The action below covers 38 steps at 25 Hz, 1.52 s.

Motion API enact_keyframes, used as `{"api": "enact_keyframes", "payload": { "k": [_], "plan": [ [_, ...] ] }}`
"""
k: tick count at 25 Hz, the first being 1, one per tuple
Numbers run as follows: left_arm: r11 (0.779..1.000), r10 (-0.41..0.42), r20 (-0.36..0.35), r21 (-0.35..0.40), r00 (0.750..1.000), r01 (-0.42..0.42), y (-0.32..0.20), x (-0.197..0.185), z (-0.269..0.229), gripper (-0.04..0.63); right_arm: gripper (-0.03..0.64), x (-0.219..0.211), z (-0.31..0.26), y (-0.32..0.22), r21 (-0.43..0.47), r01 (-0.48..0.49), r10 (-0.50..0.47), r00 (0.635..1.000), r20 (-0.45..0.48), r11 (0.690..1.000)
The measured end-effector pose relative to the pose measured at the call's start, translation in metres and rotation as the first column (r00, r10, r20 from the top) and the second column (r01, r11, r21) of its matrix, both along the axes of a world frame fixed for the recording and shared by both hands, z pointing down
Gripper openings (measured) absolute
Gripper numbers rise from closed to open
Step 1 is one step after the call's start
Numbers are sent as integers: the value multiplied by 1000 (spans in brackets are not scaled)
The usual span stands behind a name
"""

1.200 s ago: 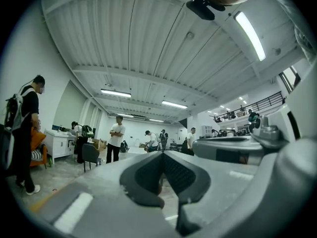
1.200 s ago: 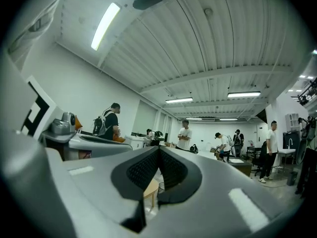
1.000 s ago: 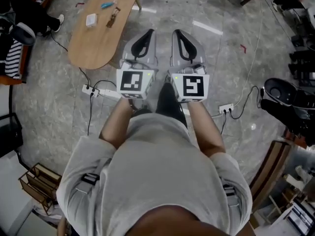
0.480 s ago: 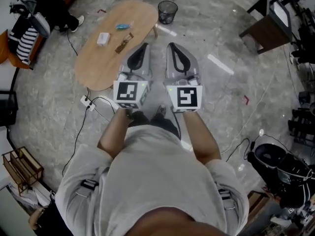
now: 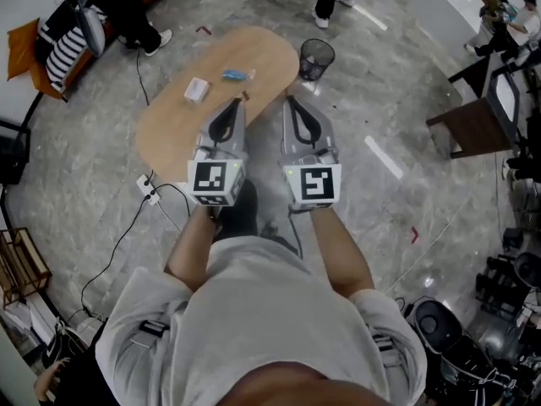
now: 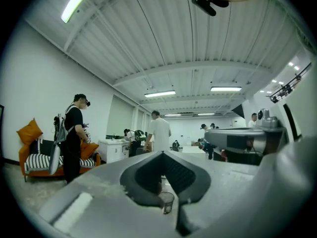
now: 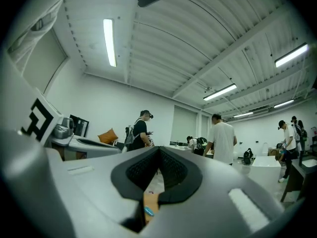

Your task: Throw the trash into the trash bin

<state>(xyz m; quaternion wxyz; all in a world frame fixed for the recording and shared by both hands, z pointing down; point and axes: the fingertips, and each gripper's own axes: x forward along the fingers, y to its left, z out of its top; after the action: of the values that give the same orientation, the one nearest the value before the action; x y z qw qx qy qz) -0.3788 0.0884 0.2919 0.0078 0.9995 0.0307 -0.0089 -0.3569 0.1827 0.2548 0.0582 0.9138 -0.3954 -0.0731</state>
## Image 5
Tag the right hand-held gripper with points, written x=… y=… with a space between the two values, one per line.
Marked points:
x=315 y=184

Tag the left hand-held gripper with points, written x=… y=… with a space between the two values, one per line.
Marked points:
x=211 y=176

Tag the white plastic tray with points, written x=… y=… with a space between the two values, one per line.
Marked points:
x=197 y=90

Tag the blue wrapper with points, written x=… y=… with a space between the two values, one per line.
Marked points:
x=236 y=75

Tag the black mesh waste bin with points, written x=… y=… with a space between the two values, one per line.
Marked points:
x=316 y=59

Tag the person's right forearm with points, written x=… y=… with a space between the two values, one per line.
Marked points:
x=342 y=256

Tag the person's left forearm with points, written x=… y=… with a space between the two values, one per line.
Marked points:
x=192 y=252

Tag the oval wooden table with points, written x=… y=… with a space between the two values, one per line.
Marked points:
x=253 y=53

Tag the person's black trousers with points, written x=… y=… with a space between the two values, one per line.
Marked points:
x=241 y=210

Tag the white power strip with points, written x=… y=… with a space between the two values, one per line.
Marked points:
x=148 y=188

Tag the brown wooden cabinet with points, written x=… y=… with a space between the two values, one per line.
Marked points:
x=469 y=125

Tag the grey pillow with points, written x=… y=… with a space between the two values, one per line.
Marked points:
x=91 y=30

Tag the striped blanket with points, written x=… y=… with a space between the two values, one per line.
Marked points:
x=63 y=53

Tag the person's grey shirt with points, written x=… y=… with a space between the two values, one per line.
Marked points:
x=262 y=311

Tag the white table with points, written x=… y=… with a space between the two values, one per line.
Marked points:
x=448 y=7

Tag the orange sofa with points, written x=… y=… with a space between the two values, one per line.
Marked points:
x=40 y=80

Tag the black framed monitor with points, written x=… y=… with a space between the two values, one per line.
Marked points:
x=503 y=100

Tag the black cabinet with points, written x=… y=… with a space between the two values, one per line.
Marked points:
x=12 y=155

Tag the orange cushion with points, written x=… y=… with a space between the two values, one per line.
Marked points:
x=23 y=49

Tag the wooden rack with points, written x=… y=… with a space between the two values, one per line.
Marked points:
x=21 y=264

